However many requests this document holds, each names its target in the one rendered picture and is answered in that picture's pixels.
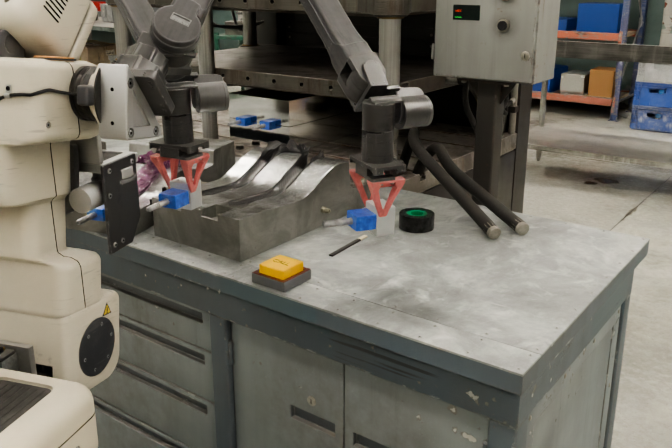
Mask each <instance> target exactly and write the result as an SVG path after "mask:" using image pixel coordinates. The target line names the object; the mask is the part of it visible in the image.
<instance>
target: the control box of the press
mask: <svg viewBox="0 0 672 448"><path fill-rule="evenodd" d="M559 11H560V0H436V23H435V43H432V48H431V59H434V75H435V76H444V77H455V78H457V80H459V81H461V82H462V83H463V89H462V101H463V107H464V111H465V114H466V116H467V118H468V120H469V122H470V124H471V125H472V128H473V130H474V133H475V147H474V164H473V180H474V181H475V182H476V183H478V184H479V185H480V186H481V187H483V188H484V189H485V190H486V191H488V192H489V193H490V194H491V195H492V196H494V197H495V198H496V199H498V184H499V170H500V155H501V140H502V125H503V111H504V100H505V98H506V97H507V96H508V94H509V93H510V92H511V91H512V89H513V88H514V87H515V85H516V84H517V83H520V84H531V85H533V84H537V83H540V82H543V81H546V80H550V79H553V78H554V68H555V57H556V45H557V34H558V23H559ZM469 82H470V84H471V86H472V88H473V90H474V92H475V94H476V95H477V111H476V120H475V118H474V116H473V114H472V112H471V109H470V106H469V100H468V92H469Z"/></svg>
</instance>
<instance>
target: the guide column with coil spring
mask: <svg viewBox="0 0 672 448"><path fill-rule="evenodd" d="M198 61H199V74H215V55H214V34H213V13H212V6H211V8H210V10H209V12H208V14H207V16H206V18H205V20H204V23H203V25H202V28H201V35H200V39H199V42H198ZM201 116H202V135H203V138H209V139H219V138H218V117H217V111H214V112H203V113H201Z"/></svg>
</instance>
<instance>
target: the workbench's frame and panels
mask: <svg viewBox="0 0 672 448"><path fill-rule="evenodd" d="M66 247H71V248H79V249H84V250H89V251H94V252H96V253H97V254H98V255H99V256H100V258H101V289H108V290H113V291H115V292H116V293H117V294H118V296H119V358H118V362H117V365H116V367H115V369H114V371H113V372H112V374H111V375H110V376H109V377H108V378H107V379H105V380H104V381H102V382H101V383H99V384H97V385H96V386H94V387H93V388H91V389H90V391H91V393H92V396H93V400H94V409H95V418H96V427H97V436H98V448H611V443H612V435H613V428H614V420H615V412H616V404H617V397H618V389H619V381H620V373H621V366H622V358H623V350H624V342H625V335H626V327H627V319H628V311H629V304H630V296H631V291H632V284H633V276H634V269H635V268H636V267H637V266H638V265H639V264H640V262H641V261H642V260H643V259H644V258H645V257H646V256H647V255H648V248H649V242H648V243H647V244H646V245H645V246H644V247H643V248H642V249H641V250H640V251H639V252H638V254H637V255H636V256H635V257H634V258H633V259H632V260H631V261H630V262H629V263H628V264H627V265H626V266H625V267H624V269H623V270H622V271H621V272H620V273H619V274H618V275H617V276H616V277H615V278H614V279H613V280H612V281H611V283H610V284H609V285H608V286H607V287H606V288H605V289H604V290H603V291H602V292H601V293H600V294H599V295H598V296H597V298H596V299H595V300H594V301H593V302H592V303H591V304H590V305H589V306H588V307H587V308H586V309H585V310H584V311H583V313H582V314H581V315H580V316H579V317H578V318H577V319H576V320H575V321H574V322H573V323H572V324H571V325H570V326H569V328H568V329H567V330H566V331H565V332H564V333H563V334H562V335H561V336H560V337H559V338H558V339H557V340H556V341H555V343H554V344H553V345H552V346H551V347H550V348H549V349H548V350H547V351H546V352H545V353H544V354H543V355H542V356H541V358H540V359H539V360H538V361H537V362H536V363H535V364H534V365H533V366H532V367H531V368H530V369H529V370H528V372H527V373H526V374H525V375H524V376H523V377H521V376H518V375H515V374H512V373H509V372H506V371H503V370H500V369H497V368H494V367H491V366H488V365H485V364H482V363H479V362H476V361H473V360H470V359H467V358H464V357H461V356H458V355H455V354H452V353H449V352H446V351H443V350H440V349H437V348H434V347H431V346H428V345H425V344H422V343H419V342H416V341H413V340H410V339H407V338H404V337H401V336H398V335H395V334H392V333H389V332H386V331H383V330H380V329H377V328H373V327H370V326H367V325H364V324H361V323H358V322H355V321H352V320H349V319H346V318H343V317H340V316H337V315H334V314H331V313H328V312H325V311H322V310H319V309H316V308H313V307H310V306H307V305H304V304H301V303H298V302H295V301H292V300H289V299H286V298H283V297H280V296H277V295H274V294H271V293H268V292H265V291H262V290H259V289H256V288H253V287H250V286H247V285H244V284H241V283H238V282H235V281H232V280H229V279H226V278H223V277H220V276H217V275H214V274H211V273H208V272H205V271H202V270H199V269H196V268H193V267H190V266H187V265H184V264H181V263H177V262H174V261H171V260H168V259H165V258H162V257H159V256H156V255H153V254H150V253H147V252H144V251H141V250H138V249H135V248H132V247H129V246H125V247H123V248H122V249H120V250H119V251H117V252H115V253H114V254H112V255H109V251H108V241H107V239H105V238H102V237H99V236H96V235H93V234H90V233H87V232H84V231H81V230H75V229H68V228H66Z"/></svg>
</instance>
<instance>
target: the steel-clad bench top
mask: <svg viewBox="0 0 672 448"><path fill-rule="evenodd" d="M392 205H394V206H395V207H396V208H395V225H394V234H393V235H385V236H378V237H377V236H375V235H374V234H372V233H371V232H370V231H368V230H365V231H355V230H354V229H352V228H351V227H350V226H348V225H341V226H333V227H325V228H324V227H323V226H321V227H319V228H317V229H315V230H312V231H310V232H308V233H305V234H303V235H301V236H299V237H296V238H294V239H292V240H290V241H287V242H285V243H283V244H281V245H278V246H276V247H274V248H272V249H269V250H267V251H265V252H262V253H260V254H258V255H256V256H253V257H251V258H249V259H247V260H244V261H242V262H239V261H235V260H232V259H229V258H226V257H222V256H219V255H216V254H213V253H209V252H206V251H203V250H200V249H197V248H193V247H190V246H187V245H184V244H180V243H177V242H174V241H171V240H167V239H164V238H161V237H158V236H155V233H154V225H153V226H152V227H150V228H148V229H146V230H144V231H143V232H141V233H139V234H137V235H136V236H134V239H133V242H132V243H130V244H128V245H127V246H129V247H132V248H135V249H138V250H141V251H144V252H147V253H150V254H153V255H156V256H159V257H162V258H165V259H168V260H171V261H174V262H177V263H181V264H184V265H187V266H190V267H193V268H196V269H199V270H202V271H205V272H208V273H211V274H214V275H217V276H220V277H223V278H226V279H229V280H232V281H235V282H238V283H241V284H244V285H247V286H250V287H253V288H256V289H259V290H262V291H265V292H268V293H271V294H274V295H277V296H280V297H283V298H286V299H289V300H292V301H295V302H298V303H301V304H304V305H307V306H310V307H313V308H316V309H319V310H322V311H325V312H328V313H331V314H334V315H337V316H340V317H343V318H346V319H349V320H352V321H355V322H358V323H361V324H364V325H367V326H370V327H373V328H377V329H380V330H383V331H386V332H389V333H392V334H395V335H398V336H401V337H404V338H407V339H410V340H413V341H416V342H419V343H422V344H425V345H428V346H431V347H434V348H437V349H440V350H443V351H446V352H449V353H452V354H455V355H458V356H461V357H464V358H467V359H470V360H473V361H476V362H479V363H482V364H485V365H488V366H491V367H494V368H497V369H500V370H503V371H506V372H509V373H512V374H515V375H518V376H521V377H523V376H524V375H525V374H526V373H527V372H528V370H529V369H530V368H531V367H532V366H533V365H534V364H535V363H536V362H537V361H538V360H539V359H540V358H541V356H542V355H543V354H544V353H545V352H546V351H547V350H548V349H549V348H550V347H551V346H552V345H553V344H554V343H555V341H556V340H557V339H558V338H559V337H560V336H561V335H562V334H563V333H564V332H565V331H566V330H567V329H568V328H569V326H570V325H571V324H572V323H573V322H574V321H575V320H576V319H577V318H578V317H579V316H580V315H581V314H582V313H583V311H584V310H585V309H586V308H587V307H588V306H589V305H590V304H591V303H592V302H593V301H594V300H595V299H596V298H597V296H598V295H599V294H600V293H601V292H602V291H603V290H604V289H605V288H606V287H607V286H608V285H609V284H610V283H611V281H612V280H613V279H614V278H615V277H616V276H617V275H618V274H619V273H620V272H621V271H622V270H623V269H624V267H625V266H626V265H627V264H628V263H629V262H630V261H631V260H632V259H633V258H634V257H635V256H636V255H637V254H638V252H639V251H640V250H641V249H642V248H643V247H644V246H645V245H646V244H647V243H648V242H649V241H650V239H649V238H644V237H639V236H634V235H629V234H624V233H619V232H614V231H609V230H604V229H599V228H593V227H588V226H583V225H578V224H573V223H568V222H563V221H558V220H553V219H548V218H543V217H538V216H533V215H528V214H523V213H518V212H513V211H512V212H513V213H515V214H516V215H517V216H518V217H519V218H521V219H522V220H523V221H524V222H526V223H527V224H528V225H529V231H528V232H527V233H526V234H525V235H519V234H518V233H516V232H515V231H514V230H513V229H512V228H510V227H509V226H508V225H507V224H506V223H505V222H503V221H502V220H501V219H500V218H499V217H497V216H496V215H495V214H494V213H493V212H492V211H490V210H489V209H488V208H487V207H486V206H483V205H478V206H479V207H480V208H481V209H482V210H483V211H484V213H485V214H486V215H487V216H488V217H489V218H490V219H491V220H492V221H493V222H494V223H495V224H496V225H497V226H498V228H499V229H500V230H501V234H500V236H499V237H498V238H496V239H490V238H489V237H488V236H487V235H486V234H485V233H484V231H483V230H482V229H481V228H480V227H479V226H478V225H477V224H476V222H475V221H474V220H473V219H472V218H471V217H470V216H469V215H468V214H467V212H466V211H465V210H464V209H463V208H462V207H461V206H460V205H459V204H458V202H457V201H456V200H452V199H447V198H442V197H437V196H432V195H427V194H422V193H417V192H412V191H407V190H402V189H401V190H400V192H399V193H398V195H397V196H396V198H395V200H394V201H393V203H392ZM406 208H425V209H429V210H431V211H433V212H434V213H435V219H434V229H433V230H432V231H430V232H427V233H409V232H405V231H403V230H401V229H400V228H399V212H400V211H401V210H403V209H406ZM363 235H367V237H366V238H365V239H363V240H361V241H359V242H358V243H356V244H354V245H352V246H351V247H349V248H347V249H345V250H344V251H342V252H340V253H338V254H337V255H335V256H333V257H332V256H329V254H331V253H332V252H334V251H336V250H338V249H340V248H341V247H343V246H345V245H347V244H348V243H350V242H352V241H354V240H356V239H357V238H359V237H361V236H363ZM278 255H283V256H286V257H290V258H293V259H297V260H300V261H303V267H306V268H310V269H311V279H309V280H307V281H306V282H304V283H302V284H300V285H298V286H296V287H294V288H292V289H290V290H288V291H286V292H281V291H278V290H275V289H271V288H268V287H266V286H262V285H259V284H256V283H253V282H252V272H254V271H256V270H258V269H259V264H260V263H262V262H265V261H267V260H269V259H271V258H273V257H276V256H278Z"/></svg>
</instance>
